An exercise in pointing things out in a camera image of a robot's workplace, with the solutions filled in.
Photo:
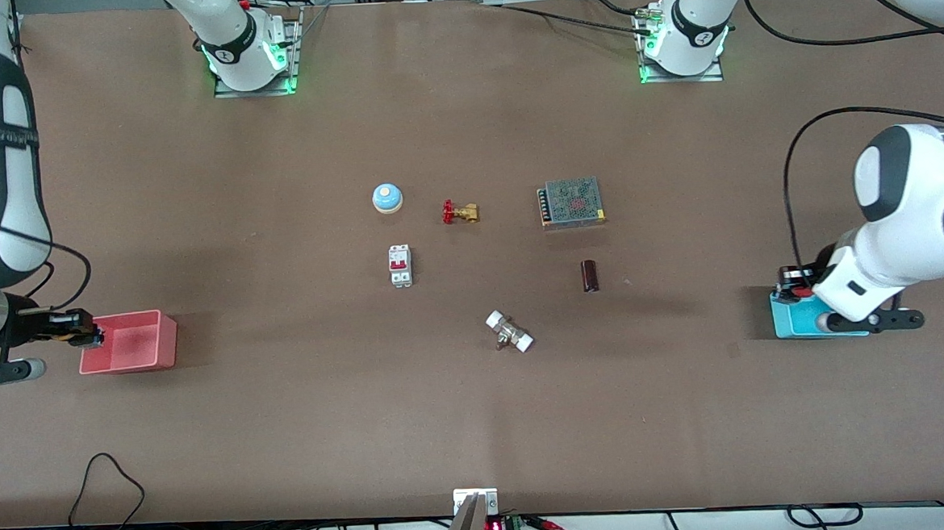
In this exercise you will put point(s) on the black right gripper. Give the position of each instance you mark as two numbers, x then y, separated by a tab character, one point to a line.
26	324

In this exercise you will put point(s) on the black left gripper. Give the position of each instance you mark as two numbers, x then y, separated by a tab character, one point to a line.
820	264

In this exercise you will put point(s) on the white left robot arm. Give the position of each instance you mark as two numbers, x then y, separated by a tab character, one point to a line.
913	193

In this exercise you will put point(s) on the cyan plastic bin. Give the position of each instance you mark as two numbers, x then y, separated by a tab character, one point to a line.
794	321

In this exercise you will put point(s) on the pink plastic bin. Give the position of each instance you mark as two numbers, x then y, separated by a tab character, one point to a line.
133	343

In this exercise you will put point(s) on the brown cylindrical capacitor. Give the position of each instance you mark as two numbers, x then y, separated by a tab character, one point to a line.
590	276

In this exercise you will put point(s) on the metal mesh power supply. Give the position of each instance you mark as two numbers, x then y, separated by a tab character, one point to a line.
572	202

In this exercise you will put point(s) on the white-capped metal valve fitting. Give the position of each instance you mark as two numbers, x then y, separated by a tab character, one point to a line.
509	332

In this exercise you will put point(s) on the white circuit breaker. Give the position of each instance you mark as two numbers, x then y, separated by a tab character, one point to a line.
400	266

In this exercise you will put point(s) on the blue bell-shaped button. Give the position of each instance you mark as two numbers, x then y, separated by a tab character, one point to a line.
387	197

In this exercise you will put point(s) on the red digit display module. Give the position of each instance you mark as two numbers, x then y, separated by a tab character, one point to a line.
495	528

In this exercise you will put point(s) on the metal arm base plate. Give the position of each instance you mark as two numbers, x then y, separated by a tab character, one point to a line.
292	60
648	74

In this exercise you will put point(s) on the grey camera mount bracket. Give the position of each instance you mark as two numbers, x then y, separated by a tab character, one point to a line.
470	528

